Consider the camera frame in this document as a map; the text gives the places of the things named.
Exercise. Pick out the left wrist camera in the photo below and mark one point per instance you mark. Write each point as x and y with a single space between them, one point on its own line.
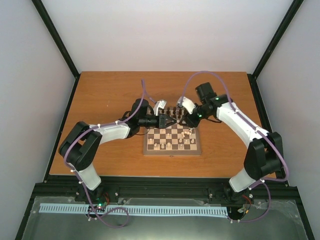
159 105

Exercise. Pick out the dark chess pieces row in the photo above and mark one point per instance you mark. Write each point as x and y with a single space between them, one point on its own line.
174 112

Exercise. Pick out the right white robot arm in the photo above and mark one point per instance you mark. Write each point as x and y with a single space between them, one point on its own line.
264 154

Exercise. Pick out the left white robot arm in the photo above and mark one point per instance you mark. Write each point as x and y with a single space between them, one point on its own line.
80 146

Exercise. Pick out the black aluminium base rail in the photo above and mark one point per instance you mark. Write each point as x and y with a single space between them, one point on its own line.
115 188

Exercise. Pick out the white knight chess piece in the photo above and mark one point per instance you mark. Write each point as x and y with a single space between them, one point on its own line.
156 146

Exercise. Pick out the light blue cable duct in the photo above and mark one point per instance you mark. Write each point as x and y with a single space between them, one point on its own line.
140 210

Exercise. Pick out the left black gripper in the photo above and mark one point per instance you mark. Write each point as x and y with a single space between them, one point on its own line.
162 121

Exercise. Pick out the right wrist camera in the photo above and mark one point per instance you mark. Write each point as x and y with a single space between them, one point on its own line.
184 102

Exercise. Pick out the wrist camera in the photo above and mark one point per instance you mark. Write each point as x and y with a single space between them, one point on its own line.
184 102
159 105

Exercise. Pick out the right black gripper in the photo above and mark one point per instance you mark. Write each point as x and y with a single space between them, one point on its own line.
192 123

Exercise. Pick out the pile of white pieces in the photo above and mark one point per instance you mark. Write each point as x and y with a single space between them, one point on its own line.
185 133

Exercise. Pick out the wooden chess board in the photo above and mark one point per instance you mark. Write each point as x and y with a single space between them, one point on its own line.
191 145

